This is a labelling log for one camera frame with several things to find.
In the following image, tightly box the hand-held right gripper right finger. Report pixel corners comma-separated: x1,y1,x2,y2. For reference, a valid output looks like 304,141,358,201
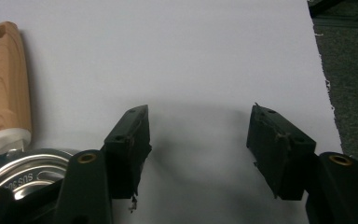
246,103,317,201

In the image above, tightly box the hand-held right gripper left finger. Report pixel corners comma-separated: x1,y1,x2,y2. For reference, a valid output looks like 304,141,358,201
103,105,153,200

